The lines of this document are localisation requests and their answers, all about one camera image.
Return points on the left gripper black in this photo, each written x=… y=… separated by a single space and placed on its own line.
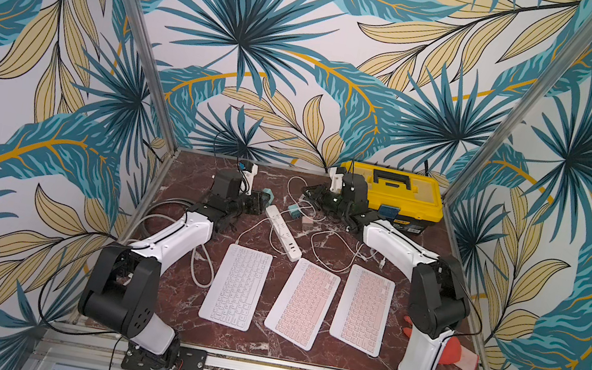
x=257 y=203

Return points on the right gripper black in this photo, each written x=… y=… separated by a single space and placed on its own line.
x=327 y=195

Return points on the teal usb charger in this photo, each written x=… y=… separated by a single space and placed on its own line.
x=267 y=195
x=294 y=211

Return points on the white power strip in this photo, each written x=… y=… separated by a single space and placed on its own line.
x=284 y=235

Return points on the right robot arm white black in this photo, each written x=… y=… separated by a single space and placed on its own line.
x=437 y=300

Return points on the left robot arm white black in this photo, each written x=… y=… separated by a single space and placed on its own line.
x=122 y=290

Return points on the pink keyboard right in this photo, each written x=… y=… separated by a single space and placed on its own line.
x=363 y=309

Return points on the pink keyboard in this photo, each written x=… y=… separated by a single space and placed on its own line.
x=363 y=309
x=302 y=305

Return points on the pink keyboard middle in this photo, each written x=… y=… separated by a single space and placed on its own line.
x=302 y=305

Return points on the yellow black toolbox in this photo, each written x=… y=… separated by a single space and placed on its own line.
x=411 y=202

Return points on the red work glove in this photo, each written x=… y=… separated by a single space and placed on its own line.
x=453 y=354

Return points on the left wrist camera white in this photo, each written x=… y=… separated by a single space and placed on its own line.
x=248 y=171

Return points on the white wireless keyboard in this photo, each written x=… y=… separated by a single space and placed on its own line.
x=233 y=297

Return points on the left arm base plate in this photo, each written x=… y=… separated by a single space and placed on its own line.
x=176 y=358

